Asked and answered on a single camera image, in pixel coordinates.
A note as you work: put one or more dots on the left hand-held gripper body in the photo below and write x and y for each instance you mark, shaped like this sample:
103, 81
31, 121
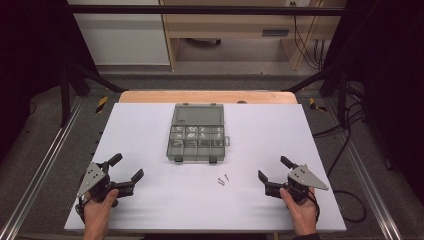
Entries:
92, 176

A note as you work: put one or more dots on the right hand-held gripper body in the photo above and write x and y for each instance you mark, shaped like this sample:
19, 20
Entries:
305, 176

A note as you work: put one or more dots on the grey transparent compartment box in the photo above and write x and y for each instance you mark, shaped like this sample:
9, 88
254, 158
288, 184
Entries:
196, 140

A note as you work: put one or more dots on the person's left hand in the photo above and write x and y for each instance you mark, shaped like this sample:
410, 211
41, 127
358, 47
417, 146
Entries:
97, 213

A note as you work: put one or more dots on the person's right hand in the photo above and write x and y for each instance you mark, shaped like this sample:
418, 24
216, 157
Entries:
303, 215

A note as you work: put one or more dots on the white table board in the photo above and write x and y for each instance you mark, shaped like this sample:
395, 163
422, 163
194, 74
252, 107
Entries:
260, 206

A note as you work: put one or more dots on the yellow clamp right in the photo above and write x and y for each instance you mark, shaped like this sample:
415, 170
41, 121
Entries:
315, 105

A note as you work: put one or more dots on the wooden table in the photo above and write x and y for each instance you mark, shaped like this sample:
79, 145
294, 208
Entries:
206, 97

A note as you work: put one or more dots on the white cabinet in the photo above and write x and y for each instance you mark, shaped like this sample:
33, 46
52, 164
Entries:
123, 40

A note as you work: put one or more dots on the black curtain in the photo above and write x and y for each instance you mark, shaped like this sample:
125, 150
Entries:
393, 66
30, 66

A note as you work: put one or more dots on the wooden desk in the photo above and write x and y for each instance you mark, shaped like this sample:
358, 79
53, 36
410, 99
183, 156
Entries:
230, 23

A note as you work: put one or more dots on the aluminium floor rail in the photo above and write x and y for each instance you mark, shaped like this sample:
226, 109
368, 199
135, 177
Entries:
370, 186
36, 170

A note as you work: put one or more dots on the white wall socket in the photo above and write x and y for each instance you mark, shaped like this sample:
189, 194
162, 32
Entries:
298, 2

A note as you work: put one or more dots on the black metal frame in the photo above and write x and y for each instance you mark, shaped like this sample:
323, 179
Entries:
200, 10

